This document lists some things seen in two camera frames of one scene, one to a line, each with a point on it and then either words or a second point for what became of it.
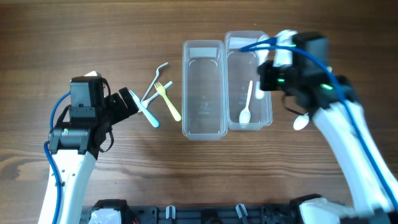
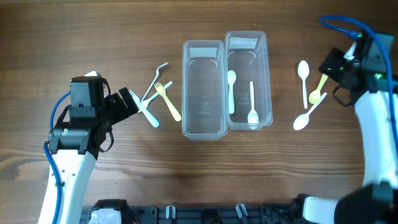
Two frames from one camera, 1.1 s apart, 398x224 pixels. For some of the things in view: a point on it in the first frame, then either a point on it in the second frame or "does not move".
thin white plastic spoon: (245, 116) → (252, 117)
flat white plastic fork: (146, 102) does not move
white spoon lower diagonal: (301, 121) does not move
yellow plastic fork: (161, 89) does not move
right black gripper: (265, 70) → (329, 63)
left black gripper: (122, 112) does not move
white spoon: (262, 51) → (232, 76)
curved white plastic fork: (155, 79) does not move
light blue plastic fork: (152, 119) does not move
